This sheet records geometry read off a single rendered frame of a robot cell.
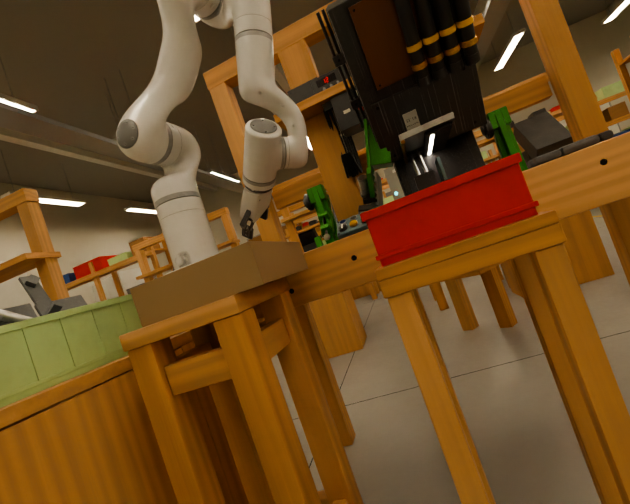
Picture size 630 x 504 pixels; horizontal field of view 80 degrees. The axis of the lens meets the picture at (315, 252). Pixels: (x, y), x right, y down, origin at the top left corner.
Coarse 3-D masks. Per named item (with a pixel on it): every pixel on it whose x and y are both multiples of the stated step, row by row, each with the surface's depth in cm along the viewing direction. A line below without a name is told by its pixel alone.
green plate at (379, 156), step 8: (368, 128) 131; (368, 136) 131; (368, 144) 130; (376, 144) 130; (368, 152) 130; (376, 152) 130; (384, 152) 130; (368, 160) 130; (376, 160) 130; (384, 160) 130; (376, 168) 138
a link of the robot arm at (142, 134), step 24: (168, 0) 87; (192, 0) 88; (216, 0) 94; (168, 24) 91; (192, 24) 91; (168, 48) 92; (192, 48) 93; (168, 72) 93; (192, 72) 96; (144, 96) 93; (168, 96) 93; (120, 120) 93; (144, 120) 91; (120, 144) 92; (144, 144) 91; (168, 144) 96
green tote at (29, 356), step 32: (32, 320) 90; (64, 320) 96; (96, 320) 103; (128, 320) 112; (0, 352) 83; (32, 352) 88; (64, 352) 94; (96, 352) 101; (0, 384) 81; (32, 384) 85
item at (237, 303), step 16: (256, 288) 89; (272, 288) 97; (288, 288) 108; (208, 304) 80; (224, 304) 79; (240, 304) 79; (256, 304) 86; (176, 320) 83; (192, 320) 81; (208, 320) 80; (128, 336) 86; (144, 336) 85; (160, 336) 84
